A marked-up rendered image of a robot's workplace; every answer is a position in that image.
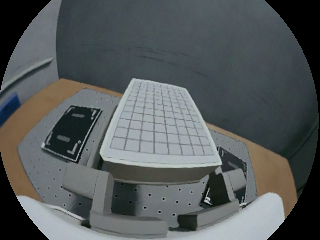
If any grey perforated base plate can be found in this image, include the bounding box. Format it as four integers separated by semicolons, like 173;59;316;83
16;87;257;228

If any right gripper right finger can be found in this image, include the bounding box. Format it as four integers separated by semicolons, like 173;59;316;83
177;167;247;231

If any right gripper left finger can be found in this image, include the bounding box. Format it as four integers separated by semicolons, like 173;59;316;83
61;105;168;239

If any white deep-well block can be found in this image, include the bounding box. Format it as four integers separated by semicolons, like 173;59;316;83
100;79;223;185

